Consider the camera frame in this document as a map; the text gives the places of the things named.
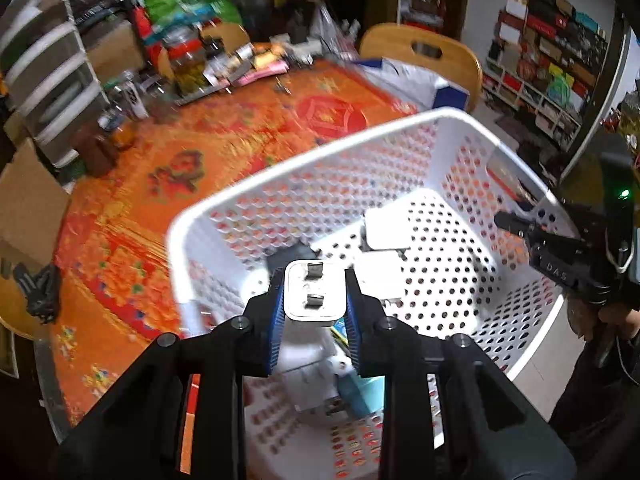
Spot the white square charger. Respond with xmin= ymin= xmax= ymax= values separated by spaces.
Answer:
xmin=354 ymin=250 xmax=405 ymax=302
xmin=283 ymin=260 xmax=346 ymax=327

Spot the red patterned tablecloth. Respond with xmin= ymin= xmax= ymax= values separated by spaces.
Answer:
xmin=49 ymin=63 xmax=416 ymax=432

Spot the brown cardboard box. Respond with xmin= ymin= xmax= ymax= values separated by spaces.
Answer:
xmin=0 ymin=139 xmax=70 ymax=272

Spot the small white plug charger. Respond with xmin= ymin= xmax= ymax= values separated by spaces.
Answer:
xmin=276 ymin=321 xmax=352 ymax=413

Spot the right wooden chair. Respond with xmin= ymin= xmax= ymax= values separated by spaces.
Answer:
xmin=359 ymin=23 xmax=483 ymax=113

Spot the white stacked food cover rack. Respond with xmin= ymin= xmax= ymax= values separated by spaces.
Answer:
xmin=1 ymin=0 xmax=107 ymax=169

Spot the black power adapter with cable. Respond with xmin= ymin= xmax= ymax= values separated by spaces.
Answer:
xmin=266 ymin=240 xmax=319 ymax=278

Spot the glass jar with pickles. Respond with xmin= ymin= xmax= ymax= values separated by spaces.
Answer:
xmin=163 ymin=26 xmax=209 ymax=96

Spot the wooden chair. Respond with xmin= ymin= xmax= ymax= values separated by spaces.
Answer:
xmin=359 ymin=23 xmax=483 ymax=113
xmin=0 ymin=258 xmax=40 ymax=340

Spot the large white charger block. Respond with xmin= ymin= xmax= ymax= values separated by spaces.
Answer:
xmin=364 ymin=205 xmax=411 ymax=250

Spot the light blue charger box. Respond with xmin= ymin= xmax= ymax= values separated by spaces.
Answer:
xmin=330 ymin=318 xmax=385 ymax=419

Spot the white perforated plastic basket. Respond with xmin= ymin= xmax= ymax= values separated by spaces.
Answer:
xmin=166 ymin=106 xmax=576 ymax=480

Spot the black phone holder stand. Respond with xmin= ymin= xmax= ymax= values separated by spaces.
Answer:
xmin=12 ymin=263 xmax=61 ymax=324

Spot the brown ceramic mug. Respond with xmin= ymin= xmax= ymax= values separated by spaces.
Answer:
xmin=72 ymin=125 xmax=119 ymax=178

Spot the white blue paper bag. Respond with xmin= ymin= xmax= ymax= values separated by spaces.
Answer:
xmin=354 ymin=58 xmax=470 ymax=110

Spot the white storage shelf unit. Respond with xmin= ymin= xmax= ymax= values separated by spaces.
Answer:
xmin=483 ymin=0 xmax=608 ymax=152

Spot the left wooden chair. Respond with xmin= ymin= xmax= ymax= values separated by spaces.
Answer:
xmin=0 ymin=258 xmax=40 ymax=340

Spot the white square charger front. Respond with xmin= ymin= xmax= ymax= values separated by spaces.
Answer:
xmin=354 ymin=250 xmax=405 ymax=302

